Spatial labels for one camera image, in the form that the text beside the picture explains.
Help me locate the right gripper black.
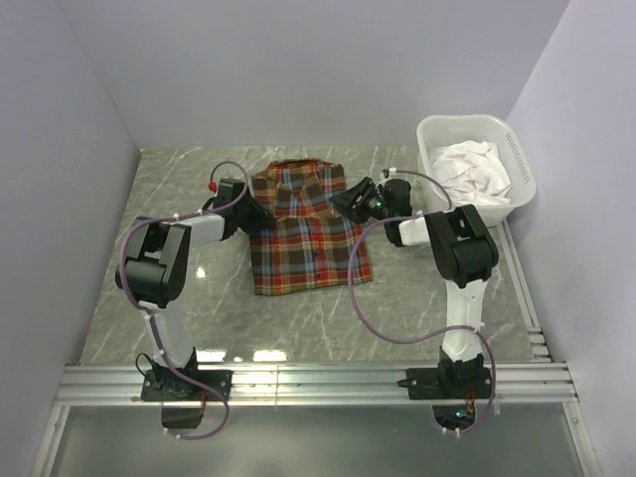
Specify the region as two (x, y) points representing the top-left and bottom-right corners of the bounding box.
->
(330, 177), (393, 225)

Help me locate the plaid long sleeve shirt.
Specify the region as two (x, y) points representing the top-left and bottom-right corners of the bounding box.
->
(249, 159), (373, 296)

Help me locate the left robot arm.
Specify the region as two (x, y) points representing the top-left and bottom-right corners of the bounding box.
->
(115, 179), (274, 399)

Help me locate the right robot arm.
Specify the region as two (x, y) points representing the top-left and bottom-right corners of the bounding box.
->
(331, 176), (499, 399)

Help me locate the white shirt in basket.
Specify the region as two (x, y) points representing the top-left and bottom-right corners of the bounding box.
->
(428, 140), (512, 206)

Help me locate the white plastic basket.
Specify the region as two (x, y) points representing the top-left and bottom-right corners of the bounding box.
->
(416, 114), (537, 227)

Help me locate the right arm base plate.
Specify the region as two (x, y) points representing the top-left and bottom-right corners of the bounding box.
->
(397, 368), (495, 400)

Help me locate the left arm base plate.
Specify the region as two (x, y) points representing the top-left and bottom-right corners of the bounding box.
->
(140, 367), (233, 402)

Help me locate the black box under rail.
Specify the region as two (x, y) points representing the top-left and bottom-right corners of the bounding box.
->
(160, 400), (206, 430)

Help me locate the aluminium rail frame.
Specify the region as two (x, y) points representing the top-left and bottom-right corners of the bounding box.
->
(33, 224), (601, 476)

